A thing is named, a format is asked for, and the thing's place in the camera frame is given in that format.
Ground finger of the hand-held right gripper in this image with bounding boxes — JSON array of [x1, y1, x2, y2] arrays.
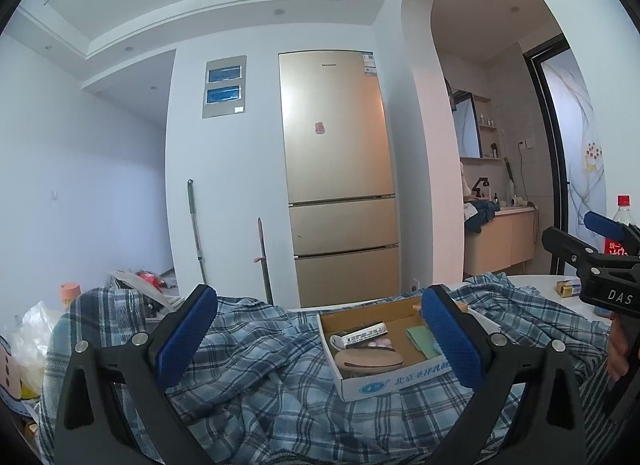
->
[[541, 226, 602, 272], [584, 211, 640, 257]]

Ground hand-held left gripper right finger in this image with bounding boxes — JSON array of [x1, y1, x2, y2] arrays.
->
[[421, 284, 587, 465]]

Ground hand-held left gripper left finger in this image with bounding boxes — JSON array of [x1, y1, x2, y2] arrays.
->
[[52, 284, 219, 465]]

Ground green notepad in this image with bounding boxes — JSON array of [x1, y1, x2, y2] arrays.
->
[[405, 326, 441, 360]]

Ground cardboard box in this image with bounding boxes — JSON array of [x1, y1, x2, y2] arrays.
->
[[317, 293, 501, 402]]

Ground round beige device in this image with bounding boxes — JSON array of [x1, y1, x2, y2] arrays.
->
[[334, 347, 405, 380]]

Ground red yellow medicine box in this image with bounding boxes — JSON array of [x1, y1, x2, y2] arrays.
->
[[345, 323, 390, 347]]

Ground person's right hand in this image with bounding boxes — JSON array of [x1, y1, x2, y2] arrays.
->
[[606, 325, 632, 381]]

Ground red soda bottle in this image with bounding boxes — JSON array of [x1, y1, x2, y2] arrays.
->
[[602, 195, 640, 258]]

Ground wooden vanity cabinet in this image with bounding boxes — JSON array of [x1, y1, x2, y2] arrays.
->
[[462, 207, 540, 278]]

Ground pile of red bags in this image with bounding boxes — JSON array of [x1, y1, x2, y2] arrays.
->
[[110, 269, 178, 301]]

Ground blue plaid blanket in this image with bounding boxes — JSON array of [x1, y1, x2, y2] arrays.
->
[[40, 272, 616, 465]]

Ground black framed floral door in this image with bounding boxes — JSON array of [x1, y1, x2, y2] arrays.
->
[[520, 34, 608, 278]]

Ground blue clothes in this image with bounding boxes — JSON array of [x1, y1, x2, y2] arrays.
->
[[465, 199, 500, 233]]

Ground white plastic bag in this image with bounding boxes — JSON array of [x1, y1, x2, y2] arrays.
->
[[10, 301, 63, 396]]

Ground yellow cartoon bag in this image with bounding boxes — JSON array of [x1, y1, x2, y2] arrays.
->
[[0, 335, 41, 416]]

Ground gold refrigerator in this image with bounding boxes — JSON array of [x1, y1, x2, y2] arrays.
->
[[277, 50, 401, 309]]

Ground grey electrical panel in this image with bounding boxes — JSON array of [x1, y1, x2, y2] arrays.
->
[[201, 55, 248, 120]]

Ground red broom handle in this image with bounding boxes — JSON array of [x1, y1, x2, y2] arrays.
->
[[253, 217, 274, 306]]

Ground grey mop handle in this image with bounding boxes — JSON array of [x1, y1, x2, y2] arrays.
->
[[186, 179, 208, 286]]

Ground wooden wall shelf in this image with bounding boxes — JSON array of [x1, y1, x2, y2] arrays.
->
[[472, 95, 502, 160]]

